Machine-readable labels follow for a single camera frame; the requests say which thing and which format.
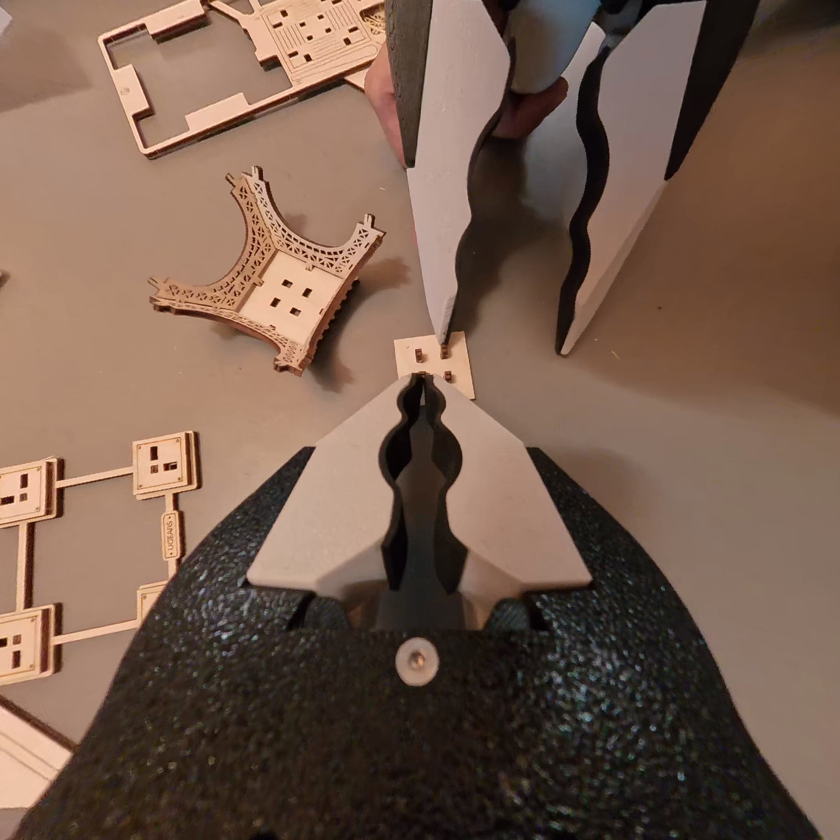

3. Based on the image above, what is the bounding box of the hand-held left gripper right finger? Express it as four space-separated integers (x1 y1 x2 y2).
423 373 595 601

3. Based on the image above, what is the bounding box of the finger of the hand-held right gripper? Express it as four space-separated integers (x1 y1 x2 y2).
554 0 710 357
406 0 514 347

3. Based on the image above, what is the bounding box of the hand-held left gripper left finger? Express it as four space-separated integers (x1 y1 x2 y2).
247 373 424 601

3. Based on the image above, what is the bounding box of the small wooden plate with pegs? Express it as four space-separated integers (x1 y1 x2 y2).
392 330 478 401

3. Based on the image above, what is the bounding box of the person's right hand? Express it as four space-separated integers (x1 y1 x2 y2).
363 46 570 148

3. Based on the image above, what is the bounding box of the patterned wooden sheet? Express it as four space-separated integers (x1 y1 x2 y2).
343 0 388 93

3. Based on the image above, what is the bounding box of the wooden lattice tower base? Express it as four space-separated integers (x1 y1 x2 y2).
148 166 388 377

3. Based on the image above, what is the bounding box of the wooden sheet with rectangular cutout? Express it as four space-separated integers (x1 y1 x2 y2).
97 0 388 160

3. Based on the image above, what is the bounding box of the wooden sheet with arched cutouts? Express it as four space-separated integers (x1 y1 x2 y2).
0 697 76 818

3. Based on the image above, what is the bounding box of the wooden frame with four pads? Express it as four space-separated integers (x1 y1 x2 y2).
0 430 199 688

